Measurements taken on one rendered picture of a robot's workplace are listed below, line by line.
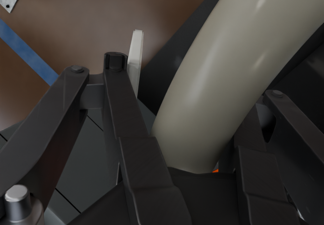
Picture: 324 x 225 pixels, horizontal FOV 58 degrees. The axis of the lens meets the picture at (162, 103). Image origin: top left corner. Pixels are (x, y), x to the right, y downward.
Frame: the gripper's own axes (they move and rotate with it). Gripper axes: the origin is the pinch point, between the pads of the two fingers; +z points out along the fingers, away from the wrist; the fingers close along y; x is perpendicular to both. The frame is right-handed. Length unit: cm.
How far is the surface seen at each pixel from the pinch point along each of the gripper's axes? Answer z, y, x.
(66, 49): 133, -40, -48
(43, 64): 137, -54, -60
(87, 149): 65, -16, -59
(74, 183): 49, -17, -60
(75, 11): 134, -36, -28
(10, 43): 146, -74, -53
